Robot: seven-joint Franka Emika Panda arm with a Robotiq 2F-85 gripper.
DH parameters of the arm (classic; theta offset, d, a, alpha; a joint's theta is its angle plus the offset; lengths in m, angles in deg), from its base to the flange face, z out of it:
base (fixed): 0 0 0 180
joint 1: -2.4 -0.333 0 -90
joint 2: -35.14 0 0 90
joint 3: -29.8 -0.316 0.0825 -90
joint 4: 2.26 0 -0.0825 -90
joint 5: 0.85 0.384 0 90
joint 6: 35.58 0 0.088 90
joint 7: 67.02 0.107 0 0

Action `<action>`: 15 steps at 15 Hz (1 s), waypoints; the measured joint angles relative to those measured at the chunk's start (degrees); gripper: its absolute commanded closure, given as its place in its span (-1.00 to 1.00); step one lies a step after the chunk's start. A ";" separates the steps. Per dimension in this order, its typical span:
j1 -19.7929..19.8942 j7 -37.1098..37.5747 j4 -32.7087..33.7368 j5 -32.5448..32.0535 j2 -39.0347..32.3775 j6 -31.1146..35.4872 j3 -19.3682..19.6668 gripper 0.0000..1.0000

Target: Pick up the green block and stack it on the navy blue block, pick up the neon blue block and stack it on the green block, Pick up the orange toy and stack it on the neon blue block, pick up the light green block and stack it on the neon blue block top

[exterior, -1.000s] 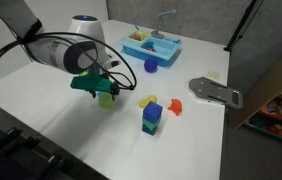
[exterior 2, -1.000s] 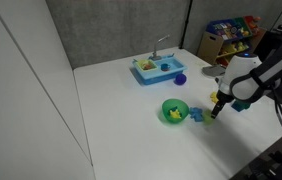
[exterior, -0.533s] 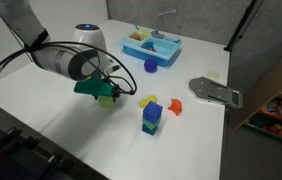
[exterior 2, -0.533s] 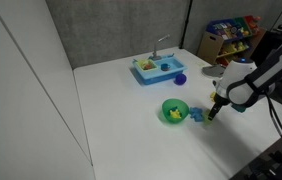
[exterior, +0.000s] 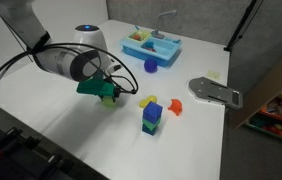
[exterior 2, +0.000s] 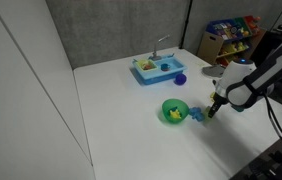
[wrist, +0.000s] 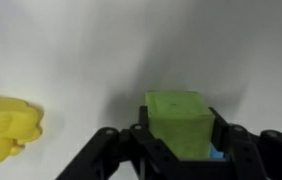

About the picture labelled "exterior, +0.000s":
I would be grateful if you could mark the navy blue block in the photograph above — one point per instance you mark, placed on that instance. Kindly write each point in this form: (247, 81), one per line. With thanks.
(148, 130)

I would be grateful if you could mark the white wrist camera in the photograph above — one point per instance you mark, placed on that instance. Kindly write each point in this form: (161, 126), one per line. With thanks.
(114, 66)

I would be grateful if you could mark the lime green block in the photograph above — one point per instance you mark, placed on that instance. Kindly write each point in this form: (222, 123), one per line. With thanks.
(108, 102)

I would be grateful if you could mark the green toy piece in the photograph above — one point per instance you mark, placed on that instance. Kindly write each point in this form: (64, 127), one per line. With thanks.
(94, 87)

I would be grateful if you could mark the neon blue block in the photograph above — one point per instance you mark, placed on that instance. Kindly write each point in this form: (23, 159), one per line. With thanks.
(152, 111)

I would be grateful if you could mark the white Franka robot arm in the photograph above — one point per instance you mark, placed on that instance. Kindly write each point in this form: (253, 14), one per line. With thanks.
(64, 60)

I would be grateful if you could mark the yellow green sink basket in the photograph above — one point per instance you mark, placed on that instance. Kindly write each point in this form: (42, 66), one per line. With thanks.
(139, 35)

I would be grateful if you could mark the grey toy faucet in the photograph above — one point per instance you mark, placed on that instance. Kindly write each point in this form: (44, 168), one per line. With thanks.
(162, 16)

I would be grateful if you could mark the wooden toy bin shelf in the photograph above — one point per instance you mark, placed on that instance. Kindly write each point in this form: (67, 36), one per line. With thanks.
(271, 86)

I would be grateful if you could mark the light blue toy sink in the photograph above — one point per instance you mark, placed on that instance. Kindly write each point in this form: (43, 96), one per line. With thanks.
(161, 51)

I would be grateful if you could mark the orange toy animal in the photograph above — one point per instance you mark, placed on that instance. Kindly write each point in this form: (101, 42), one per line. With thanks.
(175, 106)

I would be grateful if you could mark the dark blue ball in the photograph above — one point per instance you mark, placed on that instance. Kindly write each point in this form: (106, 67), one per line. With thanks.
(150, 65)

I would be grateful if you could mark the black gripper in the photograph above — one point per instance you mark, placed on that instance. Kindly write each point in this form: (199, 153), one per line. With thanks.
(115, 90)

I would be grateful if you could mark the blue toy cup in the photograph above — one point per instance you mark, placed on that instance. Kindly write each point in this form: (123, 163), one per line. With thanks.
(149, 45)

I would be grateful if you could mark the grey metal plate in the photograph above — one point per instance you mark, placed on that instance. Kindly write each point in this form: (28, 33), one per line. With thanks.
(211, 90)

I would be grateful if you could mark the black tripod pole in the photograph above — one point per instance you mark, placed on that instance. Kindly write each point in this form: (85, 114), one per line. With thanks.
(242, 23)

